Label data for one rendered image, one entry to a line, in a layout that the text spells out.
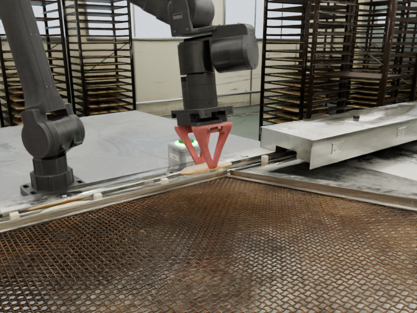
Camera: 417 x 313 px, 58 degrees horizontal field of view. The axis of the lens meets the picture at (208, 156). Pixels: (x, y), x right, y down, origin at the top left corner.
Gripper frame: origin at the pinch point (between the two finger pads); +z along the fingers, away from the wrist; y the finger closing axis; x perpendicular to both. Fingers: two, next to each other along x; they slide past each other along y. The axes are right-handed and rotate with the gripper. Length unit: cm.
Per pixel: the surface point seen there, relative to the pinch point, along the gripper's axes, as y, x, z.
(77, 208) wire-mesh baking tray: 4.6, 20.9, 4.0
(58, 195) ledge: 20.2, 20.8, 4.7
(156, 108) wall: 469, -209, 1
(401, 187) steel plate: -6.1, -47.5, 13.7
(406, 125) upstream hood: 9, -76, 3
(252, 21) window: 455, -394, -126
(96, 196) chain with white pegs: 14.1, 15.4, 5.1
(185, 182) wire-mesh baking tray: 5.4, 1.4, 4.1
